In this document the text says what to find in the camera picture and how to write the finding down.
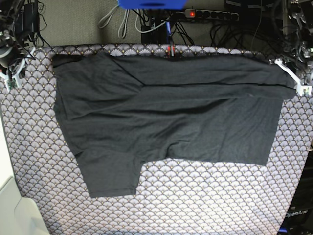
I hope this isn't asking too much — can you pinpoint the blue box overhead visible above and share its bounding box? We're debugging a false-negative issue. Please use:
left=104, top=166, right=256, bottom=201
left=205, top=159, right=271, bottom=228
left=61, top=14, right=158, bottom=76
left=119, top=0, right=186, bottom=9

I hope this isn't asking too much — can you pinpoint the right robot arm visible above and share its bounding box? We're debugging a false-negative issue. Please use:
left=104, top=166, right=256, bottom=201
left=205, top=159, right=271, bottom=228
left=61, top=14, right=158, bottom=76
left=0, top=0, right=39, bottom=91

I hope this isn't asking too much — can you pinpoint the black OpenArm box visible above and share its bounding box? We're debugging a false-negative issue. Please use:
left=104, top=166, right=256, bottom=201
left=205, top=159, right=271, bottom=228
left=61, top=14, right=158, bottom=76
left=278, top=149, right=313, bottom=235

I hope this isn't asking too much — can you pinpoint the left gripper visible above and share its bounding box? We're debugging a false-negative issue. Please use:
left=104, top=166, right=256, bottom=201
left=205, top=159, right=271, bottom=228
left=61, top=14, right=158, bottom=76
left=274, top=48, right=313, bottom=96

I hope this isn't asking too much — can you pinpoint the red and black clamp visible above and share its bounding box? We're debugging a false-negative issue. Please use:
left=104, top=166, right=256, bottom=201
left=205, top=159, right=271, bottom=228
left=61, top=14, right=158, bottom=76
left=167, top=44, right=176, bottom=57

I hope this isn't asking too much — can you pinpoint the dark grey T-shirt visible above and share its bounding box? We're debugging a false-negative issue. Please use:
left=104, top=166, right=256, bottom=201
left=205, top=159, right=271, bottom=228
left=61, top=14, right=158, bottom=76
left=53, top=53, right=296, bottom=198

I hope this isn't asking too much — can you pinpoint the white plastic bin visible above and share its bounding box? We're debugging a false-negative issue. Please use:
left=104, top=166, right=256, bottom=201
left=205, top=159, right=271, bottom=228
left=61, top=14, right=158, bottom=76
left=0, top=115, right=49, bottom=235

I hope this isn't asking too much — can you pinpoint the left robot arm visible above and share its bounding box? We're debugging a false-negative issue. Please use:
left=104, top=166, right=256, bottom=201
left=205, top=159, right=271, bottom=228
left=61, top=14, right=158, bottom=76
left=271, top=0, right=313, bottom=96

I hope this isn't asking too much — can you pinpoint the black power adapter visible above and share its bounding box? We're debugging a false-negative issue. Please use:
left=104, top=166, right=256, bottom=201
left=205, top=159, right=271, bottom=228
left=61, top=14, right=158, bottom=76
left=14, top=0, right=40, bottom=43

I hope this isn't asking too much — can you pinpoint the white power strip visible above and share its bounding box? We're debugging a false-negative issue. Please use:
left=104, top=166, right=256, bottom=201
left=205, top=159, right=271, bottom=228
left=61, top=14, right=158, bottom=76
left=184, top=9, right=240, bottom=22

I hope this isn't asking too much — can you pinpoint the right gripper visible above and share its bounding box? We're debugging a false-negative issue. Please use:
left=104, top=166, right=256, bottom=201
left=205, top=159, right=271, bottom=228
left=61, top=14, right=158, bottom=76
left=0, top=41, right=36, bottom=91

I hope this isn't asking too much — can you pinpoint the grey looped cable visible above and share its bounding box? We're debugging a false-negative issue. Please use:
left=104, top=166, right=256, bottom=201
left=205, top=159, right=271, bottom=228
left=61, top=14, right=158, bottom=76
left=98, top=5, right=130, bottom=39

